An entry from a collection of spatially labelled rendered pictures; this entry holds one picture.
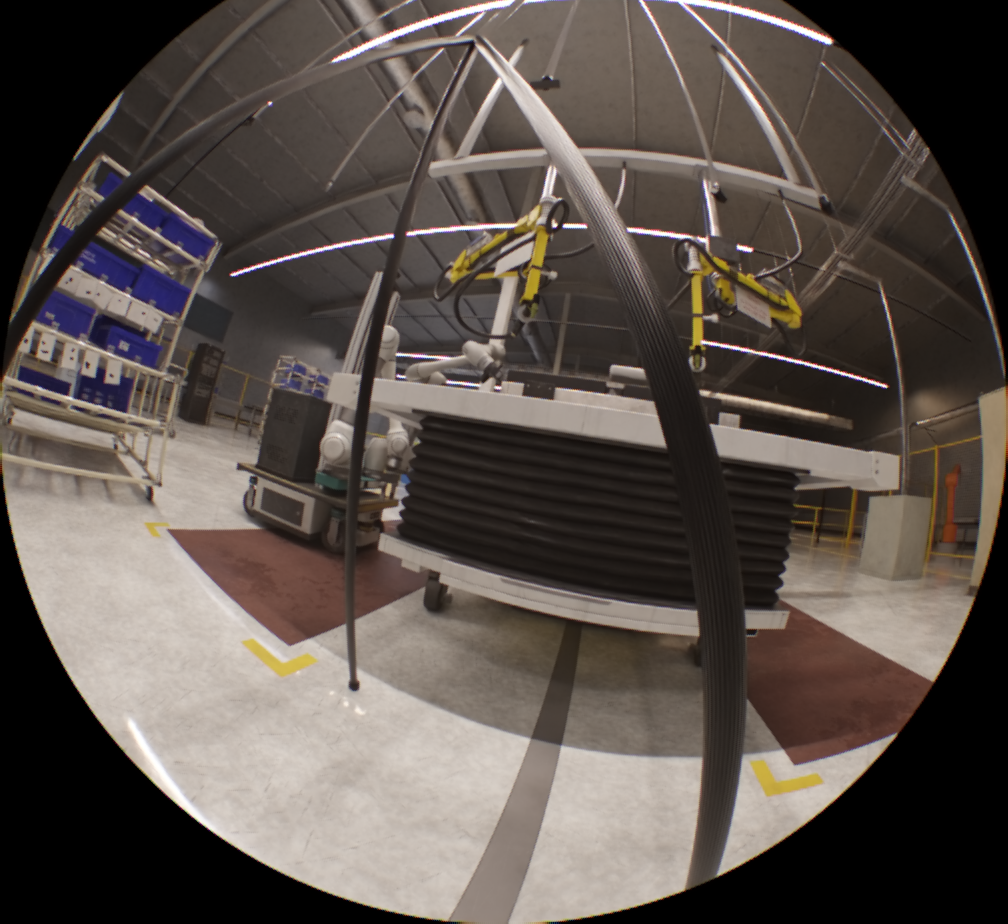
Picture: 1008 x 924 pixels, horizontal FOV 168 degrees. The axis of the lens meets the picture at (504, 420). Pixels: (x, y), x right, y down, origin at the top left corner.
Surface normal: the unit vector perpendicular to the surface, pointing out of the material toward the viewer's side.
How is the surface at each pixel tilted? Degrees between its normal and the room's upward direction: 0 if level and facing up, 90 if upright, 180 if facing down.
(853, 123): 175
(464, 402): 90
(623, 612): 90
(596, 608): 90
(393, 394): 90
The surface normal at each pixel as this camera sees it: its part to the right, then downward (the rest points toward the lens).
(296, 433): -0.07, -0.17
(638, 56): -0.27, 0.95
